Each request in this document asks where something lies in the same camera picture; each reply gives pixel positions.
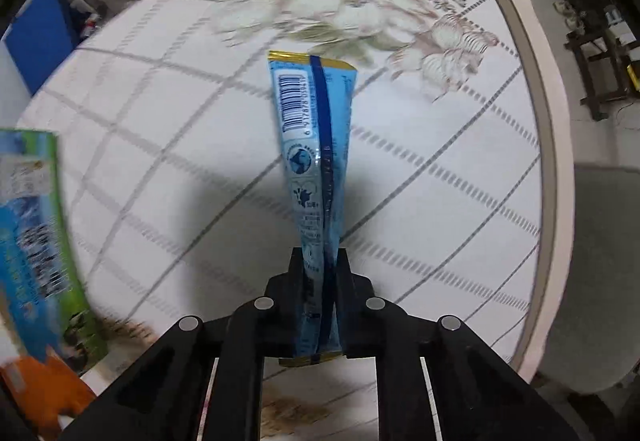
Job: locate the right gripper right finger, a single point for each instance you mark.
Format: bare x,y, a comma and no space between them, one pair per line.
436,379

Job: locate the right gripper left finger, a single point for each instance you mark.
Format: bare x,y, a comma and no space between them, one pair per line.
203,382

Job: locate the panda orange snack bag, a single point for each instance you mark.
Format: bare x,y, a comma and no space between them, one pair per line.
45,391

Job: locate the long blue snack packet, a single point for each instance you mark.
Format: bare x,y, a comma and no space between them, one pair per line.
313,97

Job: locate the grey plastic chair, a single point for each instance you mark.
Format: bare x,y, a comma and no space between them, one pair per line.
594,339

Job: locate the milk carton cardboard box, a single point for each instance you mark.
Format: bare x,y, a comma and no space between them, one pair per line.
40,285

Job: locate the floral patterned tablecloth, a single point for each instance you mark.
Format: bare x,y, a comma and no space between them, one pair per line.
292,220

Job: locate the dark wooden chair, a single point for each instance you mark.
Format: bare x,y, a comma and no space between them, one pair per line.
608,64

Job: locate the blue folded mat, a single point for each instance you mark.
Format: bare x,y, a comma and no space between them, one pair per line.
40,39

